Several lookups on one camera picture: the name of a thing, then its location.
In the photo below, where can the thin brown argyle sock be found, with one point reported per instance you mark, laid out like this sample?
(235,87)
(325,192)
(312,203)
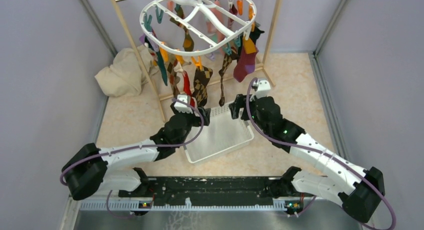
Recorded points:
(227,60)

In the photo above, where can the aluminium front rail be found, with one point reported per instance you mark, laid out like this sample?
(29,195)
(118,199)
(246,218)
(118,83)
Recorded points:
(139,205)

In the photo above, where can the beige crumpled cloth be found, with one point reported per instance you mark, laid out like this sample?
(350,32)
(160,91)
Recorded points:
(123,77)

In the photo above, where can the white plastic basket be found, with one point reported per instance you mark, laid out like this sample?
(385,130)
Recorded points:
(223,135)

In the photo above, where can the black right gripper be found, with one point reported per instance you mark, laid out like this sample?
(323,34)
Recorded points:
(235,107)

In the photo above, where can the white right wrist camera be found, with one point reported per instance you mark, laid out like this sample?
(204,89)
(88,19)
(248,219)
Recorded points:
(260,87)

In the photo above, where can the maroon purple sock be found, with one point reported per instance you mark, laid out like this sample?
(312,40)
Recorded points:
(247,60)

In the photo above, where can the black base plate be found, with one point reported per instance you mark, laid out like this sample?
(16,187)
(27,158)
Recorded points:
(214,191)

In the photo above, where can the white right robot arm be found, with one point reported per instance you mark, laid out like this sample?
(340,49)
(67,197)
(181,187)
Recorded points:
(331,168)

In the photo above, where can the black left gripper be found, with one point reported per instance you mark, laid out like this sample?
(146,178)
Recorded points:
(196,118)

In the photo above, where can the orange clothes clip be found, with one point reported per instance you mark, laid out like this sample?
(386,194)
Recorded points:
(197,61)

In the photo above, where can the dark teal sock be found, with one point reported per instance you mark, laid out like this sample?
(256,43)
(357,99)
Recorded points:
(161,65)

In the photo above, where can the brown beige argyle sock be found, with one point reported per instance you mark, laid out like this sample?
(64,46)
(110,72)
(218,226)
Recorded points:
(173,78)

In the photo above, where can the white oval clip hanger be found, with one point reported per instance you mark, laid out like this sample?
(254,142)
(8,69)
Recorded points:
(176,36)

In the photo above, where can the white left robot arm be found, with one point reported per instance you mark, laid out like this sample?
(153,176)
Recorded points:
(94,170)

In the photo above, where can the red sock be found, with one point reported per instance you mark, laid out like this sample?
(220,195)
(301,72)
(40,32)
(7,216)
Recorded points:
(187,88)

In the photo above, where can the wooden drying rack frame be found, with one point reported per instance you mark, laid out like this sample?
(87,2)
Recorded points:
(130,39)

